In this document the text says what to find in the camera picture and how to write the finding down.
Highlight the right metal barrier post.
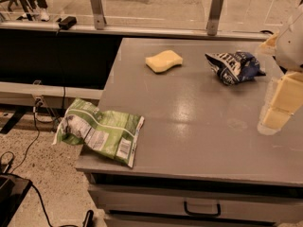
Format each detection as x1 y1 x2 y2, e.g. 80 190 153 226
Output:
206 0 224 36

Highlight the yellow sponge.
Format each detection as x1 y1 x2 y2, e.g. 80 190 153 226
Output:
145 50 183 73

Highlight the black box on floor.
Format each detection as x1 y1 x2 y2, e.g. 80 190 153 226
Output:
0 174 32 227

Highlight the white shoe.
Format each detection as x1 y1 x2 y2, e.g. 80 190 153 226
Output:
40 9 50 22

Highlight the black floor cable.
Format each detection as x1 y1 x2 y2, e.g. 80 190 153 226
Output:
0 97 80 227

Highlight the metal barrier post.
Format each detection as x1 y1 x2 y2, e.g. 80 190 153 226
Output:
206 0 224 36
90 0 106 30

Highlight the green chip bag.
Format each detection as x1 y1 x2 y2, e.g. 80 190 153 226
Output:
53 98 145 167

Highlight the left metal barrier post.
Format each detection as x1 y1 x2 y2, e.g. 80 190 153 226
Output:
90 0 106 30

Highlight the blue chip bag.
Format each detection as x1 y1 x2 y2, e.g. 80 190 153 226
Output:
205 52 265 85

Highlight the black drawer handle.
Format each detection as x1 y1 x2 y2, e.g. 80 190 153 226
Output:
183 201 222 218

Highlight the black power adapter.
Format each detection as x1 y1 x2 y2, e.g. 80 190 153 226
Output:
58 16 77 30

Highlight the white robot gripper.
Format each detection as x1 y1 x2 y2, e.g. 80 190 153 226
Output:
258 4 303 135

